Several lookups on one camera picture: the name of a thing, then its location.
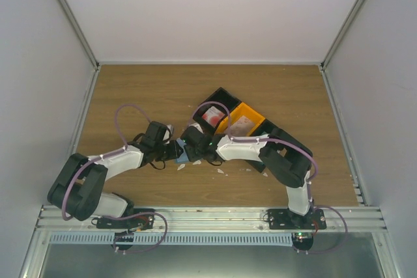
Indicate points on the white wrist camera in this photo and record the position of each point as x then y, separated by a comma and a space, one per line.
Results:
169, 132
196, 126

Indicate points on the aluminium frame post left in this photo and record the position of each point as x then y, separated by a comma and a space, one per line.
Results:
79, 33

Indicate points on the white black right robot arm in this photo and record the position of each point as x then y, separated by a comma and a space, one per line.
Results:
289, 164

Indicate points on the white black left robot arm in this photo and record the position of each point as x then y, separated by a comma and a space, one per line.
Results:
79, 188

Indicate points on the aluminium front rail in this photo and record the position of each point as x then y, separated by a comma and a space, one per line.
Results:
234, 219

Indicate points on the grey slotted cable duct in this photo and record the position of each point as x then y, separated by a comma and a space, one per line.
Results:
179, 238

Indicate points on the orange bin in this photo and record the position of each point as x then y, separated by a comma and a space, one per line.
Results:
241, 109

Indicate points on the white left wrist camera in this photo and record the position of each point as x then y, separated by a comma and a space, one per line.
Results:
169, 132

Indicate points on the blue card holder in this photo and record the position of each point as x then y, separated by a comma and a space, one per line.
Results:
183, 157

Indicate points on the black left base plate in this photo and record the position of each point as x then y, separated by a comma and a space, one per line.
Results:
134, 219

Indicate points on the aluminium frame post right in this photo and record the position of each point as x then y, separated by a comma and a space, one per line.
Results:
346, 25

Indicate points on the white debris pile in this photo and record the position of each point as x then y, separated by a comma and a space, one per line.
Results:
235, 168

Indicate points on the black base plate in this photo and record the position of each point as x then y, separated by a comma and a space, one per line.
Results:
134, 219
284, 219

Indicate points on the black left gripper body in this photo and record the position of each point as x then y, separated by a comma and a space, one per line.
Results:
171, 154

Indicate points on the white pink card stack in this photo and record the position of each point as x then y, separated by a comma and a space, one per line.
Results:
242, 127

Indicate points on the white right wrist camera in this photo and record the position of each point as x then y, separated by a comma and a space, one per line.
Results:
196, 126

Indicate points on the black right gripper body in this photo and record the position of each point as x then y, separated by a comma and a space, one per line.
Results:
193, 157

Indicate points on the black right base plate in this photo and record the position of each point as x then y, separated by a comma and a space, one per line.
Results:
284, 219

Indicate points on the aluminium frame post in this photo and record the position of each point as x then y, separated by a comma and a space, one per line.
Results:
79, 33
346, 25

